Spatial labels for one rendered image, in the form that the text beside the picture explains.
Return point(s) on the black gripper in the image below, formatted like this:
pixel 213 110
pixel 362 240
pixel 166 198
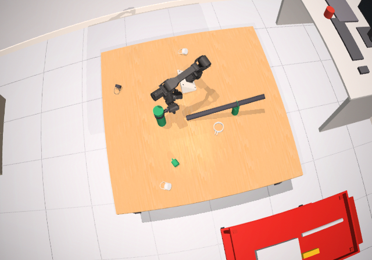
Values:
pixel 172 106

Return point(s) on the black metal pipe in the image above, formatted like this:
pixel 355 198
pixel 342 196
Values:
pixel 225 107

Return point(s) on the white mug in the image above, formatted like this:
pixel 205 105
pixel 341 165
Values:
pixel 167 186
pixel 184 51

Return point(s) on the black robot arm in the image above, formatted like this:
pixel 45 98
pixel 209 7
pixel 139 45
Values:
pixel 190 74

